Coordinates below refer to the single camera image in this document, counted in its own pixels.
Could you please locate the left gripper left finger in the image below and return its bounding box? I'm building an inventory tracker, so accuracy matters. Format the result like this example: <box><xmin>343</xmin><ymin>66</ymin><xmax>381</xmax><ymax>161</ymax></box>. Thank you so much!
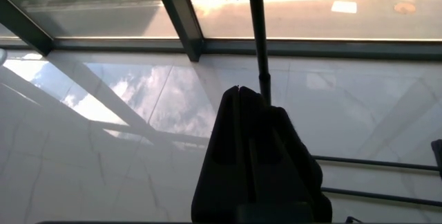
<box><xmin>191</xmin><ymin>85</ymin><xmax>255</xmax><ymax>223</ymax></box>

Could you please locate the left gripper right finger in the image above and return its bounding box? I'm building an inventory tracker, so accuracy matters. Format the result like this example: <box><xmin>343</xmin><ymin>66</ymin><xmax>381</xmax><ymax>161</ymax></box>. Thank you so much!
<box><xmin>238</xmin><ymin>86</ymin><xmax>315</xmax><ymax>223</ymax></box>

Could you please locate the black short-sleeved shirt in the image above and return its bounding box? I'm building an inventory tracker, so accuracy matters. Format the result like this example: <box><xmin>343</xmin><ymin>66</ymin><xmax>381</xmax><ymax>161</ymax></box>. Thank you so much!
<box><xmin>257</xmin><ymin>94</ymin><xmax>333</xmax><ymax>223</ymax></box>

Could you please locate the black clothes rack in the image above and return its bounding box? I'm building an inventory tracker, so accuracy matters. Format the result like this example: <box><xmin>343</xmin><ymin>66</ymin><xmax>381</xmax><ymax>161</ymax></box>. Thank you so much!
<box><xmin>245</xmin><ymin>0</ymin><xmax>442</xmax><ymax>208</ymax></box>

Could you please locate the window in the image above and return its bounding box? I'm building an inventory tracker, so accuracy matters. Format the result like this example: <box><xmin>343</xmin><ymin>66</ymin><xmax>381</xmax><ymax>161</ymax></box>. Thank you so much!
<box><xmin>0</xmin><ymin>0</ymin><xmax>442</xmax><ymax>62</ymax></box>

